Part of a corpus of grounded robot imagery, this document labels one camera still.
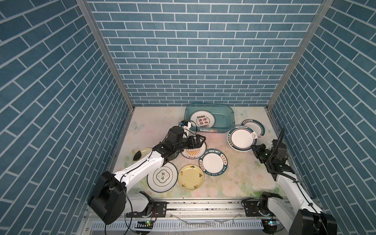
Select white plate black quatrefoil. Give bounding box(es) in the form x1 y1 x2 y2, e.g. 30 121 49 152
147 163 178 193

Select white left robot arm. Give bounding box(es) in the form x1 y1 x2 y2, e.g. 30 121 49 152
87 126 206 225

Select cream plate dark spot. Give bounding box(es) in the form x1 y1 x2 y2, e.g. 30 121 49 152
133 147 152 162

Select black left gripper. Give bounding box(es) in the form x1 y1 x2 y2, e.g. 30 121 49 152
172 135 206 153

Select white plate green red rim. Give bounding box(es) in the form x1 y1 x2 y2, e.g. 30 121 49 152
227 126 258 152

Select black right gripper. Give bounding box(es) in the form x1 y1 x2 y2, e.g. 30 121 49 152
251 143 273 165

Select white plate red characters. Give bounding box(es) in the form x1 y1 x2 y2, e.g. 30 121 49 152
190 110 215 128

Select orange sunburst plate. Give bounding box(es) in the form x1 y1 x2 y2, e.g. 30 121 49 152
182 143 207 160

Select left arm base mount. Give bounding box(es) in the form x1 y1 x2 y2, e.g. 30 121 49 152
124 191 167 218

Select metal base rail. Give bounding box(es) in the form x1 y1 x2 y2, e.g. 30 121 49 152
79 197 327 235

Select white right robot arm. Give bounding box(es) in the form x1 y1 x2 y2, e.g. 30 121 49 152
252 140 337 235

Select white plate green lettered rim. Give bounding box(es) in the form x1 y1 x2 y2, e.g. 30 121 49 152
199 149 228 176

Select yellow plate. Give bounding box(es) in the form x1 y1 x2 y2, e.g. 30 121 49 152
178 164 205 191

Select teal plastic bin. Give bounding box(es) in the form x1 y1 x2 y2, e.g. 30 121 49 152
184 103 235 134

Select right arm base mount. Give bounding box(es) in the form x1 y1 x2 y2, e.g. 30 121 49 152
241 198 263 217

